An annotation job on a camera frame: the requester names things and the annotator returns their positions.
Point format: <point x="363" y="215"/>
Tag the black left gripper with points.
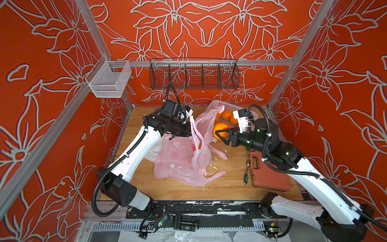
<point x="187" y="132"/>

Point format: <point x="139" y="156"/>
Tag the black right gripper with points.
<point x="232" y="136"/>

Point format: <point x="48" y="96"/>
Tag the orange fruit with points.
<point x="233" y="120"/>
<point x="217" y="119"/>
<point x="226" y="115"/>
<point x="222" y="128"/>

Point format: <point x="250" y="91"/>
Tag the pink printed plastic bag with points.
<point x="186" y="159"/>

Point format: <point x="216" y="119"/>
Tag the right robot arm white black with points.
<point x="338" y="217"/>

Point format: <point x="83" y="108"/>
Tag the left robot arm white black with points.
<point x="114" y="181"/>

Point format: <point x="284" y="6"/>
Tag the white perforated plastic basket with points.
<point x="227" y="106"/>

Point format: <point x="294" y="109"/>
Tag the white plastic bag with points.
<point x="152" y="154"/>

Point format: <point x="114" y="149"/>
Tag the red plastic tool case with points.
<point x="264" y="177"/>

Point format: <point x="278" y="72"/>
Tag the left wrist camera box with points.
<point x="170" y="109"/>

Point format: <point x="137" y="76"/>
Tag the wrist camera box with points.
<point x="170" y="109"/>
<point x="244" y="119"/>

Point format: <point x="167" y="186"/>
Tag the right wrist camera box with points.
<point x="244" y="119"/>

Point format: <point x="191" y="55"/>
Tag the green handled screwdriver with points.
<point x="246" y="173"/>

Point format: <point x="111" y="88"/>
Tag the black wire wall basket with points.
<point x="194" y="73"/>

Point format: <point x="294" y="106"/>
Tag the white wire wall basket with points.
<point x="108" y="79"/>

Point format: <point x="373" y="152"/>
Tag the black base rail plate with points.
<point x="228" y="216"/>

